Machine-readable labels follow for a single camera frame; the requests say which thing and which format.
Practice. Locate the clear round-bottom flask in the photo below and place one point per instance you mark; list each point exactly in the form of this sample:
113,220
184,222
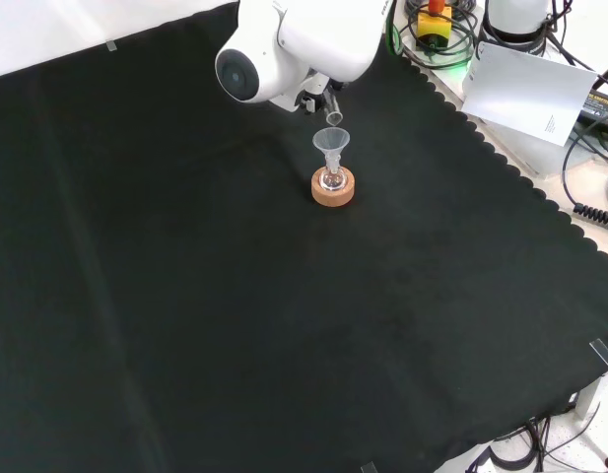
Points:
331,180

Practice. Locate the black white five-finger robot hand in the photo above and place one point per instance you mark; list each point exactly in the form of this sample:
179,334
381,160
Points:
313,96

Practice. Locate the black scalloped cloth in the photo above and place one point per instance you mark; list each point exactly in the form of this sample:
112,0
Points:
185,276

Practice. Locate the clear plastic funnel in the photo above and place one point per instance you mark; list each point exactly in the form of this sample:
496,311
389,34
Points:
331,140

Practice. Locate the black power adapter yellow label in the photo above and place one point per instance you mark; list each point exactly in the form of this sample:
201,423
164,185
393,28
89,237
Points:
601,111

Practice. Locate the pale white board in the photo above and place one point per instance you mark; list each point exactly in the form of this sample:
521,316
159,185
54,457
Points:
525,93

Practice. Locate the clear graduated cylinder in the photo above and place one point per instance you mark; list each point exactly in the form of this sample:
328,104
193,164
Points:
334,117

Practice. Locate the grey tape piece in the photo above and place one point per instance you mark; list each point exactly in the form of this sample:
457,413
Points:
112,46

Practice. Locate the clear tape piece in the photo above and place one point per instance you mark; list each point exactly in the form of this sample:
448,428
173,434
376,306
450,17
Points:
604,352
369,467

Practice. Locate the clear board stand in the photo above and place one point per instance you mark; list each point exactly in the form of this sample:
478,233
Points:
535,154

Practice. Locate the yellow stop button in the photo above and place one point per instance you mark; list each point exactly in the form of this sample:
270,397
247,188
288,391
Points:
434,25

